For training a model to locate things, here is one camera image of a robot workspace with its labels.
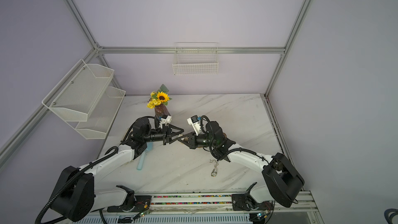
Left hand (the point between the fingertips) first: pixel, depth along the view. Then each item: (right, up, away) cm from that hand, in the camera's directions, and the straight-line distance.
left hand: (182, 134), depth 74 cm
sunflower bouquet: (-14, +20, +14) cm, 28 cm away
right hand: (-1, -3, +1) cm, 3 cm away
